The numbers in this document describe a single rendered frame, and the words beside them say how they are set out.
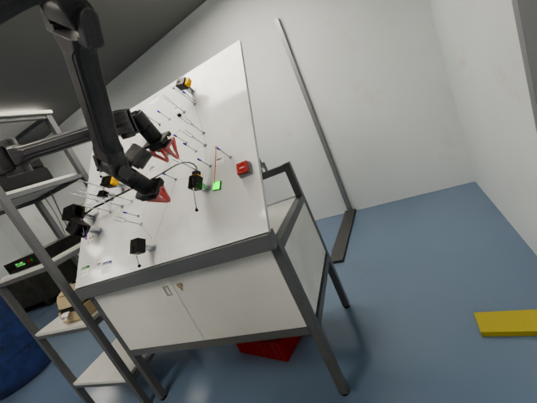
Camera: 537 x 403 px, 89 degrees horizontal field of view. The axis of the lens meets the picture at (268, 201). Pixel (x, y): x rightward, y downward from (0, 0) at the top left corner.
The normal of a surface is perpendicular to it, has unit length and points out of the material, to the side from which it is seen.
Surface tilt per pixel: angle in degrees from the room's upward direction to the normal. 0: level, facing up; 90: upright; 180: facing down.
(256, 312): 90
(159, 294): 90
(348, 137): 90
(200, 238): 51
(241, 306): 90
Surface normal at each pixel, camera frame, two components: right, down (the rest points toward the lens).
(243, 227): -0.47, -0.28
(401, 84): -0.37, 0.39
